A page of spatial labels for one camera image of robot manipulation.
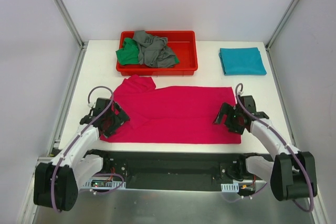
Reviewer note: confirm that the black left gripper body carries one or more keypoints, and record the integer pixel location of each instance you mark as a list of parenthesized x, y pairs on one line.
[(118, 119)]

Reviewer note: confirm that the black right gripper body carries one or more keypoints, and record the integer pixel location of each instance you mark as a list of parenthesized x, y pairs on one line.
[(226, 117)]

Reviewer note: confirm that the magenta t shirt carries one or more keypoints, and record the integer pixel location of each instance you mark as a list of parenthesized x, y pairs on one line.
[(171, 115)]

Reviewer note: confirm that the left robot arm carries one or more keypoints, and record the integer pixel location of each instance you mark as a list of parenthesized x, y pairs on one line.
[(57, 183)]

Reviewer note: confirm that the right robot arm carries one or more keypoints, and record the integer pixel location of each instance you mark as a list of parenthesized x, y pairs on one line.
[(291, 173)]

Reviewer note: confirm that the folded teal t shirt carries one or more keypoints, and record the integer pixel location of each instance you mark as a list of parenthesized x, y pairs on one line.
[(242, 61)]

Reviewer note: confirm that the green t shirt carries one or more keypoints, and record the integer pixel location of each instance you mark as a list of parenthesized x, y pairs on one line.
[(128, 53)]

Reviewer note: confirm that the grey t shirt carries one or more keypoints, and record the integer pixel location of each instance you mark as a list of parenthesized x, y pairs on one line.
[(154, 51)]

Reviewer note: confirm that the red plastic bin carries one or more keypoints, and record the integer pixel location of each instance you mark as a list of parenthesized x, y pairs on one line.
[(183, 44)]

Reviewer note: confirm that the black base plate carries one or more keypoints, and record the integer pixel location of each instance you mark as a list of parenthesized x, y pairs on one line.
[(175, 171)]

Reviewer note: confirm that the right white cable duct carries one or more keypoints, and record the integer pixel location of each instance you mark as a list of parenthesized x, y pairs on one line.
[(230, 188)]

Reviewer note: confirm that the white cable duct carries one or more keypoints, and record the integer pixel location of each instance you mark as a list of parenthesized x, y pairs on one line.
[(103, 184), (230, 188)]

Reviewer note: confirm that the left white cable duct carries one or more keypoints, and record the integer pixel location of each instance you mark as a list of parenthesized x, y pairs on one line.
[(103, 184)]

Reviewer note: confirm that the left aluminium frame post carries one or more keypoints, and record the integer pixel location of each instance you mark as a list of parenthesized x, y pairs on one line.
[(70, 23)]

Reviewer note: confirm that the aluminium frame post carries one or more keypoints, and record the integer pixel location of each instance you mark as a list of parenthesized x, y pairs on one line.
[(70, 23), (285, 17)]

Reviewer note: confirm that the right aluminium frame post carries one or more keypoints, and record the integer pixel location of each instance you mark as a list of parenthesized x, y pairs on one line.
[(285, 17)]

